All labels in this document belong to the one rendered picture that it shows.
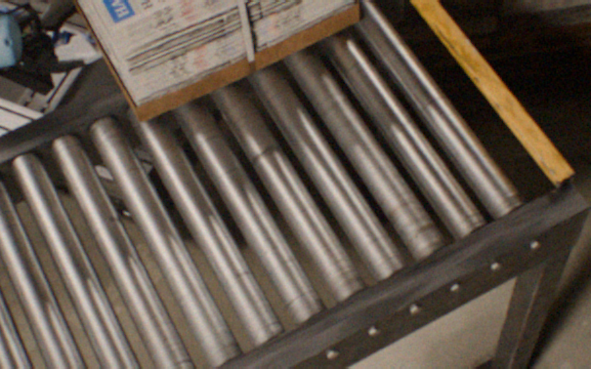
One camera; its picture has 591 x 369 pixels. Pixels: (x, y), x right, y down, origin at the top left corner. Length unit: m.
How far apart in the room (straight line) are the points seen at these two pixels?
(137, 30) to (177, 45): 0.09
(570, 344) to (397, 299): 0.92
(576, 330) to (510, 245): 0.85
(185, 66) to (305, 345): 0.44
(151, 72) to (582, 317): 1.18
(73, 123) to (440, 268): 0.60
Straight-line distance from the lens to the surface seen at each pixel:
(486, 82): 1.52
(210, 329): 1.37
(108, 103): 1.58
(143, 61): 1.43
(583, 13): 2.39
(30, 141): 1.58
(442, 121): 1.51
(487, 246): 1.41
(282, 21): 1.51
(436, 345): 2.20
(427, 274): 1.38
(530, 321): 1.78
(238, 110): 1.53
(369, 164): 1.46
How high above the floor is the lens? 2.06
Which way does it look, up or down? 61 degrees down
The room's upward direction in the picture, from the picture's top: 9 degrees counter-clockwise
